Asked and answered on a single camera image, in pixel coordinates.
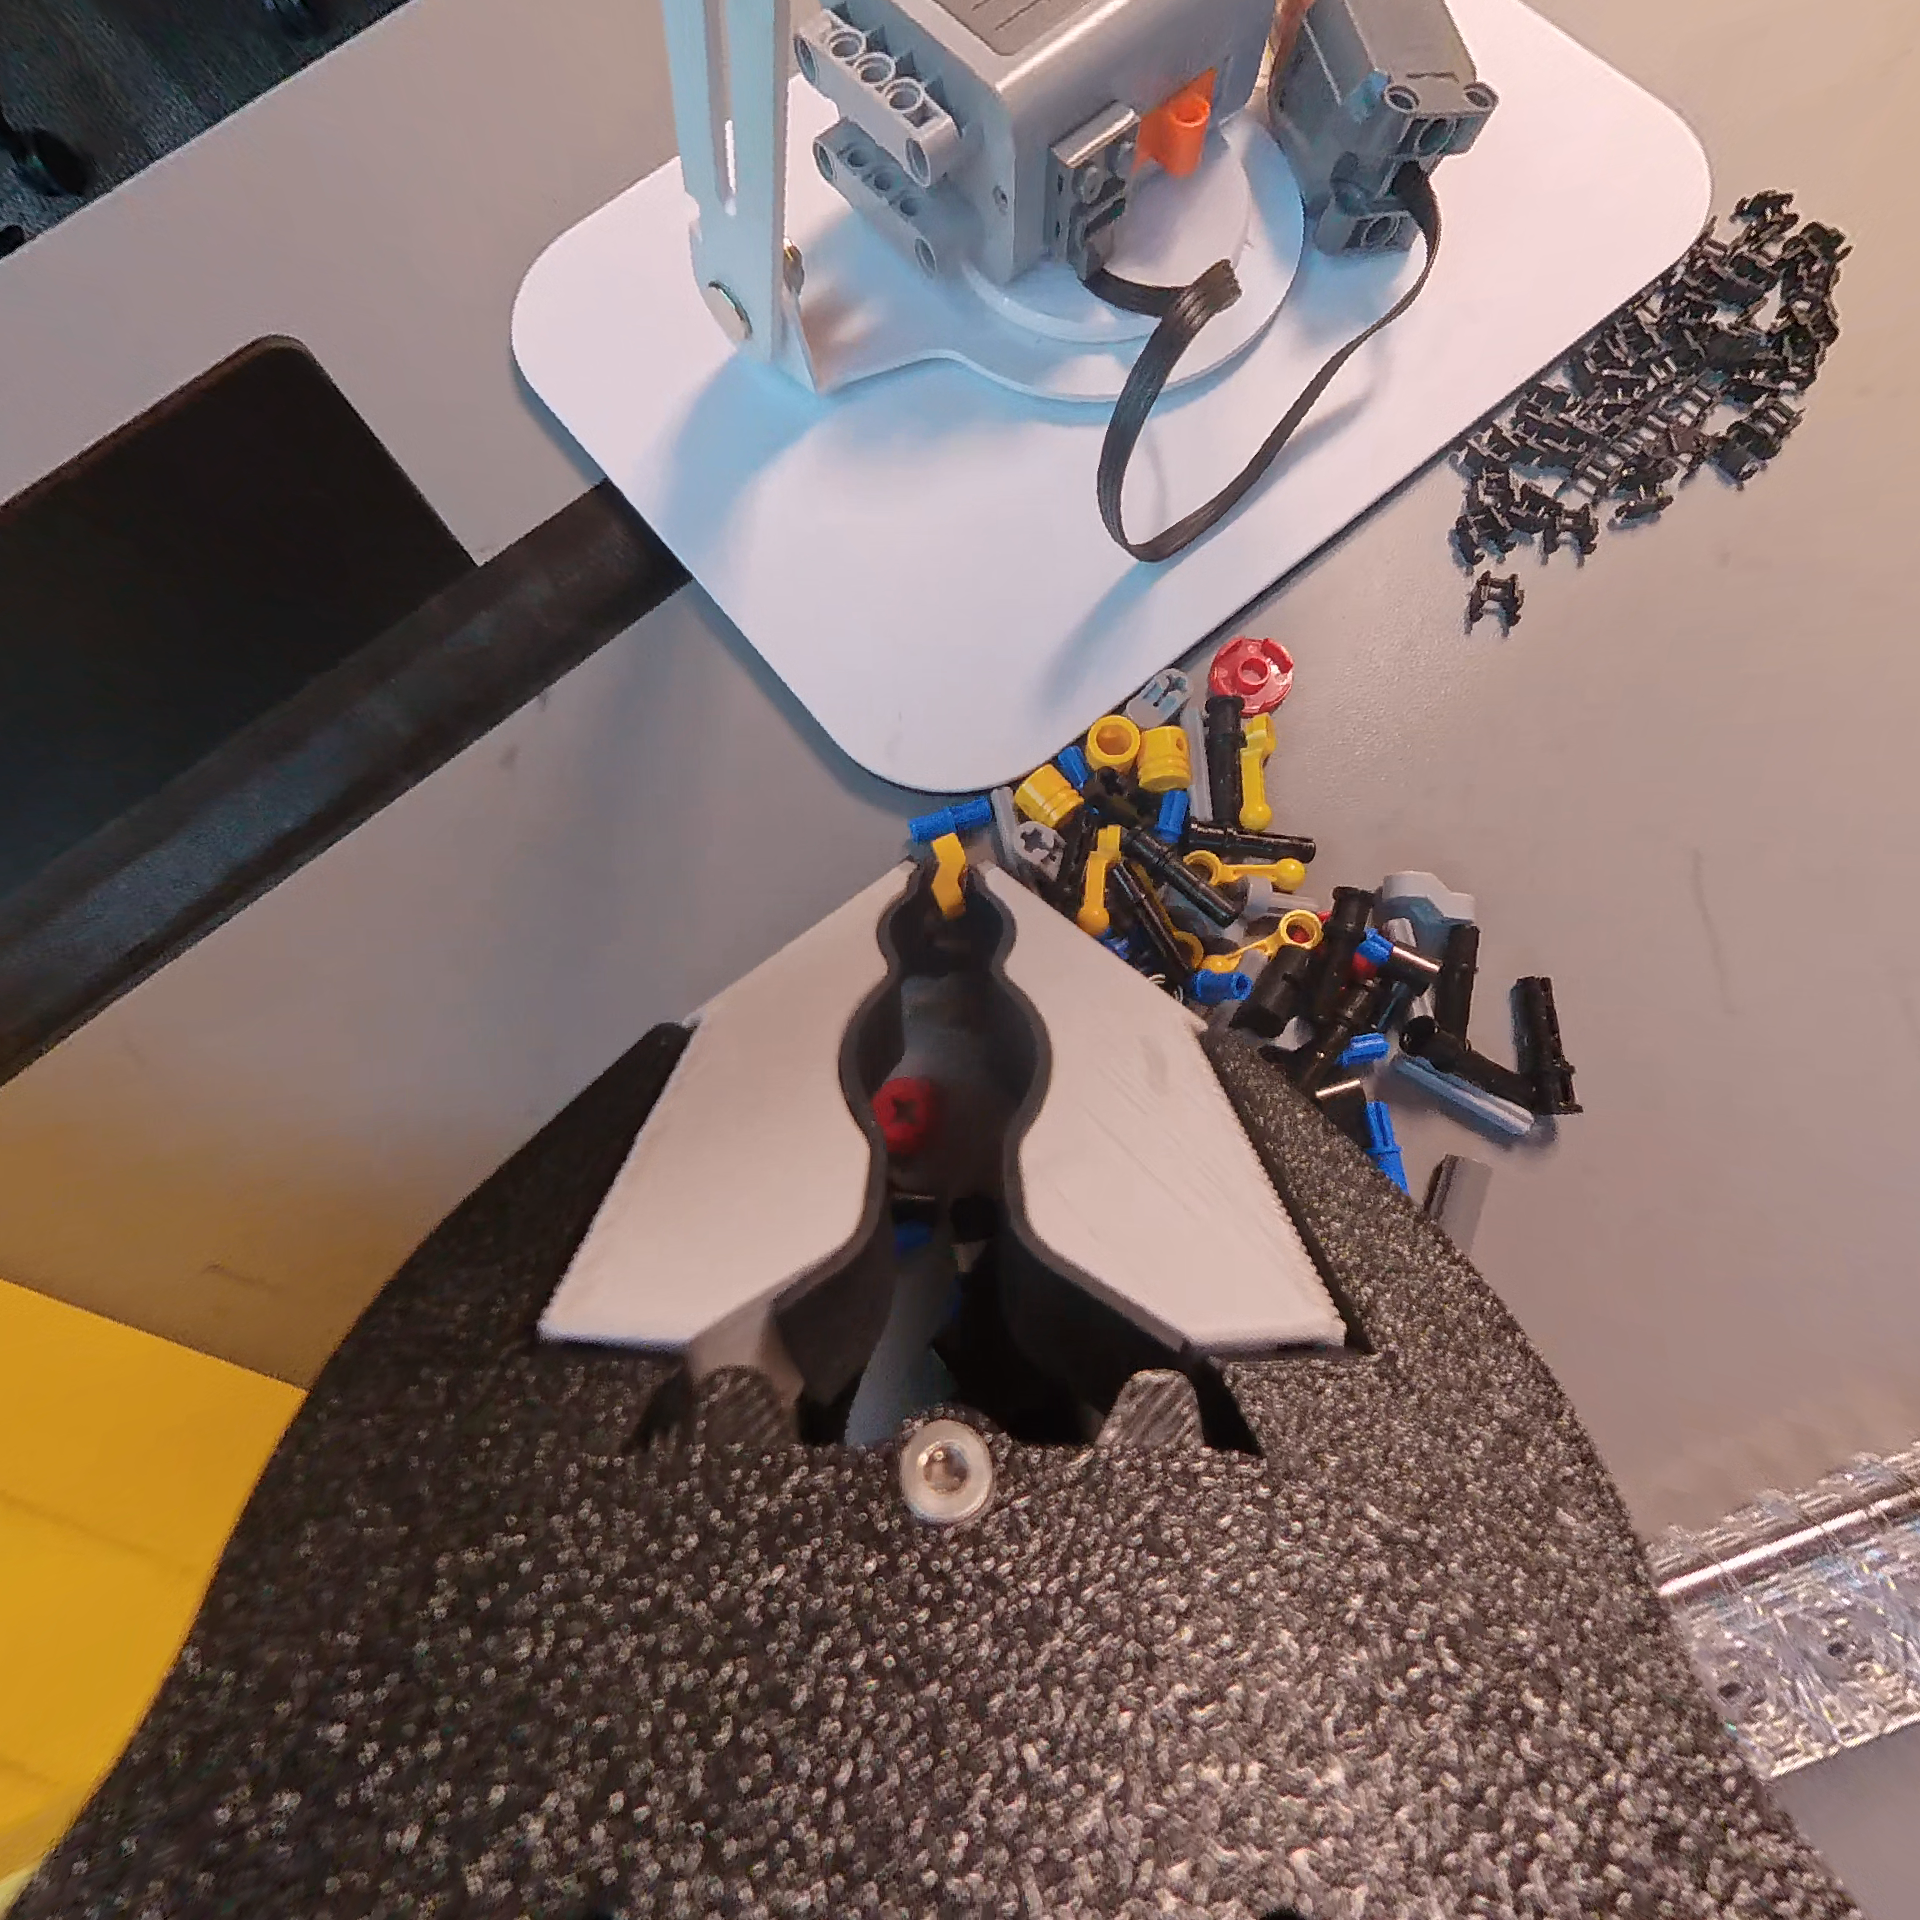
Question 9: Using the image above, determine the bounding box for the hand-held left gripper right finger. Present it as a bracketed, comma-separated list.
[960, 864, 1350, 1434]

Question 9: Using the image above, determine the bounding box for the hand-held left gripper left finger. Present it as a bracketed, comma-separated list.
[537, 861, 922, 1444]

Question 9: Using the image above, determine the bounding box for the pile of colourful toy pieces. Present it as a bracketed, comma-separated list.
[869, 633, 1586, 1257]

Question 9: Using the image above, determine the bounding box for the grey desk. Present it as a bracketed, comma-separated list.
[0, 0, 1920, 1920]

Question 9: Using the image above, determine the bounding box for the black desk strip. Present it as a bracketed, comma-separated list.
[0, 487, 685, 1085]

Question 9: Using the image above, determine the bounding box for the yellow bin with toy parts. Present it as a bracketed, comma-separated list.
[0, 1272, 311, 1840]

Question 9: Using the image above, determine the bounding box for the clear toy brick grey rod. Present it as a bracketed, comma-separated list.
[1646, 1435, 1920, 1783]

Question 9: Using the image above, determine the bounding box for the heap of black toy pins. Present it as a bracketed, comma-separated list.
[1448, 188, 1855, 631]

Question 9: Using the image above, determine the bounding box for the grey toy battery box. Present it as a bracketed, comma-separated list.
[793, 0, 1278, 281]

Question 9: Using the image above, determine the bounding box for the grey toy motor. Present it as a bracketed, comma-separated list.
[1268, 0, 1502, 259]

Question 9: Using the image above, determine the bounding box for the black cable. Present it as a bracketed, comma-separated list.
[1076, 163, 1448, 564]

